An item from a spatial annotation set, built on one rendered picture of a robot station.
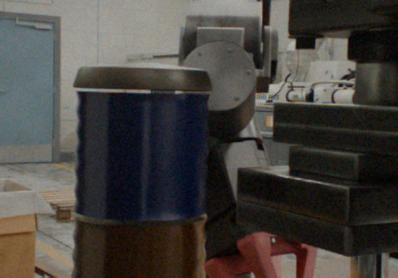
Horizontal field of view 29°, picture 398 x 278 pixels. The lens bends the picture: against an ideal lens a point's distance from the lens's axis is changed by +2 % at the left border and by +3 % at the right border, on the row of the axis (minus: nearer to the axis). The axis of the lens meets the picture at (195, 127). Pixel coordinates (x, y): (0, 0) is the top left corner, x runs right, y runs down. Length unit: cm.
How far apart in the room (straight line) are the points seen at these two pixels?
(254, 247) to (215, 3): 24
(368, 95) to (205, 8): 25
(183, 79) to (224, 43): 37
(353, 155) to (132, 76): 26
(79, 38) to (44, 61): 66
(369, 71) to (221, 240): 20
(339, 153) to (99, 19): 1164
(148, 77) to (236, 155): 41
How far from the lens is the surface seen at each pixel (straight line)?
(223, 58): 57
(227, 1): 71
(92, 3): 1203
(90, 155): 20
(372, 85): 47
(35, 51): 1167
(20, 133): 1163
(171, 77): 20
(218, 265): 62
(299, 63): 860
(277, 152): 837
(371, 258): 43
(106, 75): 20
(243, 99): 55
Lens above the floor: 119
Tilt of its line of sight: 3 degrees down
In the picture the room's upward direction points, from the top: 1 degrees clockwise
